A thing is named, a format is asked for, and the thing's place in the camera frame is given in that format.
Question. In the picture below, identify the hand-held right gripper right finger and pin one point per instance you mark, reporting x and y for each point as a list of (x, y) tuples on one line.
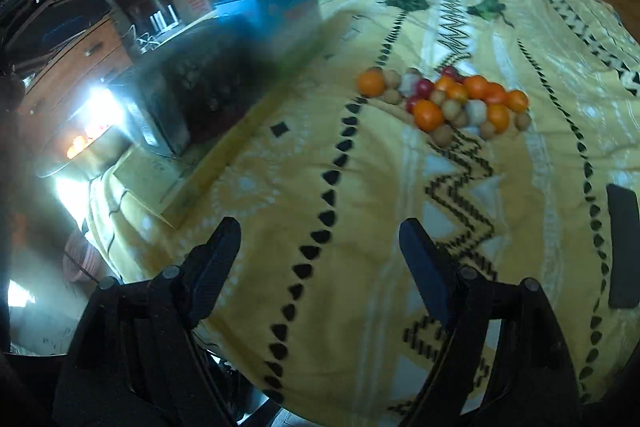
[(431, 274)]

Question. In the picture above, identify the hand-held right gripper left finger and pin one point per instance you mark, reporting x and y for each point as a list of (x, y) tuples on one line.
[(215, 254)]

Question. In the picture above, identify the heap of small brown fruits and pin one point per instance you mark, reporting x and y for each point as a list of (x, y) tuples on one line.
[(442, 135)]

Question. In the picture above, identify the large metal bowl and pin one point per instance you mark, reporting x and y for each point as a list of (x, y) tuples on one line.
[(92, 157)]

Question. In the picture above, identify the pale white chunk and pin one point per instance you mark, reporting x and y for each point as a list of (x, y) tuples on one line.
[(476, 111), (410, 82)]

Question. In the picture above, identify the small red fruit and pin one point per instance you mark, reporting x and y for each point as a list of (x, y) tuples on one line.
[(411, 103), (424, 87), (449, 71)]

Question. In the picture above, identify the white router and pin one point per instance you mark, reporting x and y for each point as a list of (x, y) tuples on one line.
[(162, 18)]

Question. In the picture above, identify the wooden dresser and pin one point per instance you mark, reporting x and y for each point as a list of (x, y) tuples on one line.
[(75, 67)]

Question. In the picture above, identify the flat yellow green box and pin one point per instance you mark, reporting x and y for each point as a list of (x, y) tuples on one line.
[(150, 184)]

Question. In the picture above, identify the pink plastic basket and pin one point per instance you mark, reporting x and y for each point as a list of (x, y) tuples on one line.
[(82, 257)]

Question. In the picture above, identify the yellow patterned blanket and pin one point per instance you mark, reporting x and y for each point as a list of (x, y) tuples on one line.
[(350, 167)]

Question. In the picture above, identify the black carton box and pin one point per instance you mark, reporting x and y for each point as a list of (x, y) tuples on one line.
[(160, 112)]

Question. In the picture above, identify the ripe orange fruit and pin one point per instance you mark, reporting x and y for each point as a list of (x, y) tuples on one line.
[(76, 144)]

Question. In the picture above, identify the white carton box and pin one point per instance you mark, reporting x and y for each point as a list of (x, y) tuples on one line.
[(47, 332)]

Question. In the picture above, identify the blue carton box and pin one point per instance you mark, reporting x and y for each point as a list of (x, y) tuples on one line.
[(280, 7)]

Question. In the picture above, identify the black flat device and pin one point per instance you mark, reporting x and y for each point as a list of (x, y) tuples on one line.
[(625, 252)]

